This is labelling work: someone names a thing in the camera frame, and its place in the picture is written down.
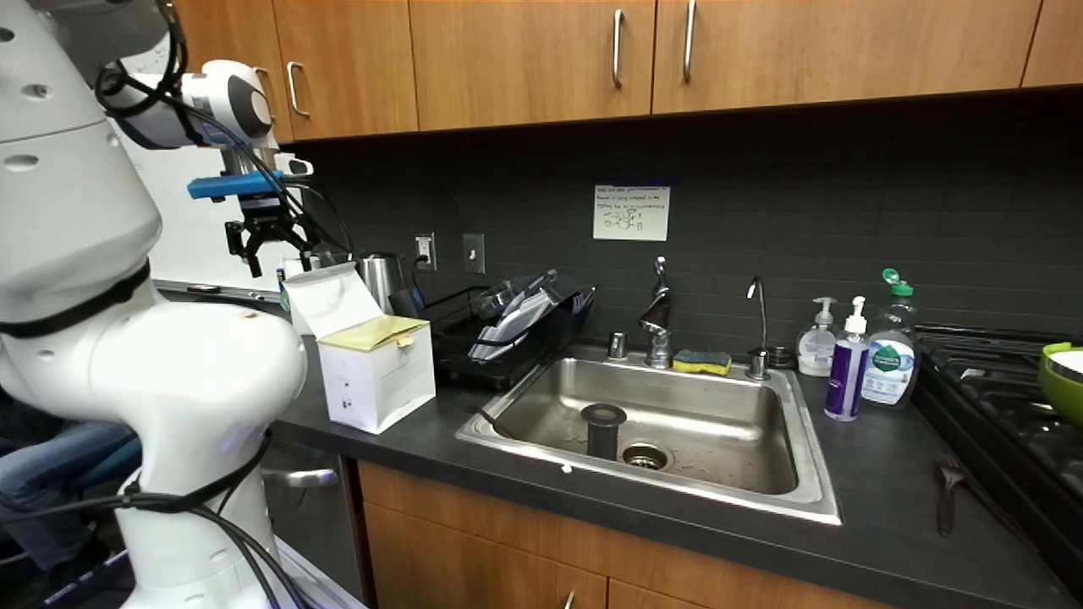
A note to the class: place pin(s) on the black dish drying rack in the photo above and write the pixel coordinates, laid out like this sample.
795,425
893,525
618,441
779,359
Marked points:
458,320

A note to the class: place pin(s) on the yellow green sponge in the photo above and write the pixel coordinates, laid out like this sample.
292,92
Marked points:
702,363

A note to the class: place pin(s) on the stainless steel sink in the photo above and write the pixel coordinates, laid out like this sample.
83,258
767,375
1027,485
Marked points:
718,436

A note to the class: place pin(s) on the left wall power outlet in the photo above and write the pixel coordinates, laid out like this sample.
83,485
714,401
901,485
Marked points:
424,253

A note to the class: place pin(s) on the clear plastic container in rack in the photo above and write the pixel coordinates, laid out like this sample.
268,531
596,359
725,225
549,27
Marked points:
526,309

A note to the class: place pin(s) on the chrome kitchen faucet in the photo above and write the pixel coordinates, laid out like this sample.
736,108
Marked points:
658,315

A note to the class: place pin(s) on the black gas stove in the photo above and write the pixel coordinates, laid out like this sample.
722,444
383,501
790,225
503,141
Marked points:
978,386

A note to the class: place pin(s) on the clear soap pump bottle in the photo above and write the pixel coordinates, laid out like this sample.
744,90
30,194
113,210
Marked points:
816,342

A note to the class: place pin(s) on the small chrome water tap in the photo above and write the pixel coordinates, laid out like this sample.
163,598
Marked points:
758,352

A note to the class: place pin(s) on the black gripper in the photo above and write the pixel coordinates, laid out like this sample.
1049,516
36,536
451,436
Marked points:
261,225

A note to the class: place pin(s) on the wooden lower cabinets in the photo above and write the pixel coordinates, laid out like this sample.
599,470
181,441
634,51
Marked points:
433,547

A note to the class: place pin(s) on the white paper wall notice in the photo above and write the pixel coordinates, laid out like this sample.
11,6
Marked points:
629,213

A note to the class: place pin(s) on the wooden upper cabinets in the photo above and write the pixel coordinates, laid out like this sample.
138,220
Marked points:
424,65

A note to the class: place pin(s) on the stainless electric kettle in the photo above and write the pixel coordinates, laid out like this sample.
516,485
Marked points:
375,280

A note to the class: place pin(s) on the green cap dish soap bottle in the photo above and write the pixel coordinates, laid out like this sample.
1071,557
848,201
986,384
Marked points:
892,347

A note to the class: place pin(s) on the white Chemex filter box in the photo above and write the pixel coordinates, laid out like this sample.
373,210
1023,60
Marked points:
373,365

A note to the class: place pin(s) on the green bowl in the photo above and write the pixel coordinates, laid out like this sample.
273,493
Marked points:
1060,381

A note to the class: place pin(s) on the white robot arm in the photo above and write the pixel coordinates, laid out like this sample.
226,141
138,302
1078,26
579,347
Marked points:
83,326

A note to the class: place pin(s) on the purple soap pump bottle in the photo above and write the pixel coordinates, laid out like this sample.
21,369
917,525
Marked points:
848,365

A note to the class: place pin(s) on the wooden cabinets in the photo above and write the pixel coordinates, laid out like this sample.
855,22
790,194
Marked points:
424,65
433,547

